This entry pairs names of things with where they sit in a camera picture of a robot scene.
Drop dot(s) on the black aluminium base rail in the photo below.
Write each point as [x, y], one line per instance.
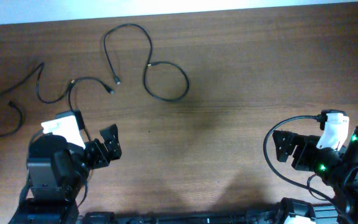
[286, 211]

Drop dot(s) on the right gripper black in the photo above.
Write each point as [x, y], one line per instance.
[306, 147]

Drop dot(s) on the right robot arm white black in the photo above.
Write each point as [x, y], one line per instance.
[346, 197]

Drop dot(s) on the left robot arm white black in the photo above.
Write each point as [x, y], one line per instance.
[35, 211]

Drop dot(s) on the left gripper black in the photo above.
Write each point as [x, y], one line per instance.
[112, 139]

